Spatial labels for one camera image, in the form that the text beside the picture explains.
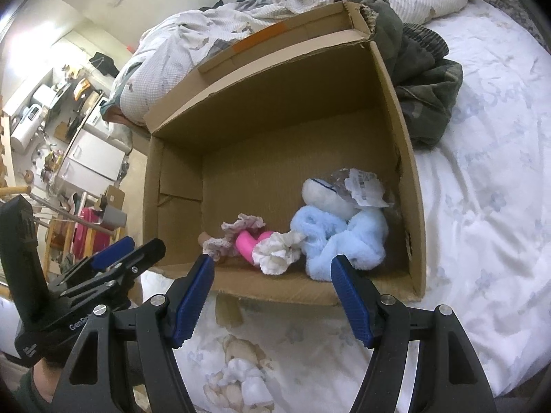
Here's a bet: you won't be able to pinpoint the brown cardboard box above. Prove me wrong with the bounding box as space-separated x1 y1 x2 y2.
142 0 427 307

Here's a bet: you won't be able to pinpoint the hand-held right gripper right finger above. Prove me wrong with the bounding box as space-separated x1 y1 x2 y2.
331 255 496 413

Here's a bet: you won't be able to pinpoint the grey bin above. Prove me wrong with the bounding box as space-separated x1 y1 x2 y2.
103 204 128 229

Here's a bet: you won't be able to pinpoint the black and white patterned blanket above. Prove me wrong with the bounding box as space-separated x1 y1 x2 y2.
476 0 539 39

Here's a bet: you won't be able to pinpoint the black hanging garment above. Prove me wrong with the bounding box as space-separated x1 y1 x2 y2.
88 52 121 78

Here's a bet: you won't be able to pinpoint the small cream scrunchie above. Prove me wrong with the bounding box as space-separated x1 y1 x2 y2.
252 231 302 276

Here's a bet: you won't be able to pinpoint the person's left forearm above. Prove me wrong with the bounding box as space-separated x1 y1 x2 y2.
0 368 48 413

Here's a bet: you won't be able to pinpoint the pink lace scrunchie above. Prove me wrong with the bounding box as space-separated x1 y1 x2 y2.
201 236 237 263

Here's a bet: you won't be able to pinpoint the pink rubber duck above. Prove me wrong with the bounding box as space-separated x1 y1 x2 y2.
235 230 274 264

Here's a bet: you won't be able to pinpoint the white floral bed sheet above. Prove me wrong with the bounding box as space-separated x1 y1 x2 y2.
138 0 551 413

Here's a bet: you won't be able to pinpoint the light blue plush toy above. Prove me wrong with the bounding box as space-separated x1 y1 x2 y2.
290 168 390 284

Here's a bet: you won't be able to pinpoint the white water heater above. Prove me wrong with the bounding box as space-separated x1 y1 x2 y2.
11 105 44 152

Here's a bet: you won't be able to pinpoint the pink clothes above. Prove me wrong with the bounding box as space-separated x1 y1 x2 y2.
71 206 117 263

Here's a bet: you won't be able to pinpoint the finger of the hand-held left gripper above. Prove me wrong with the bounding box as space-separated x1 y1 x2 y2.
59 240 166 307
48 236 135 287

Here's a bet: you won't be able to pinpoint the wooden drying rack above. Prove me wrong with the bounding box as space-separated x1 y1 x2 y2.
41 189 121 276

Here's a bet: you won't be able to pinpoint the large beige lace scrunchie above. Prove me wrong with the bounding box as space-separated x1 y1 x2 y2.
221 213 265 237

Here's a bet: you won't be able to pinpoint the crumpled white duvet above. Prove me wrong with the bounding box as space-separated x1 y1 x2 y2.
105 0 478 126

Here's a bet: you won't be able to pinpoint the camouflage garment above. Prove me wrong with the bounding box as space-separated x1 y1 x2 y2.
336 0 463 149

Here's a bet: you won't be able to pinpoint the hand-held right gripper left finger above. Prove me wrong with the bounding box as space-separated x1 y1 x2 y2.
52 255 215 413

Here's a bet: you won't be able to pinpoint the person's left hand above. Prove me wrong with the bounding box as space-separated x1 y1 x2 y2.
33 355 70 402

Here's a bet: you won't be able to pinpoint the white kitchen cabinets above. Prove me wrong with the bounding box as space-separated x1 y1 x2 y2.
56 118 130 190

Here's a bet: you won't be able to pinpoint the small cardboard box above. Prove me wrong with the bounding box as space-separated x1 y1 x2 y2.
103 185 125 207

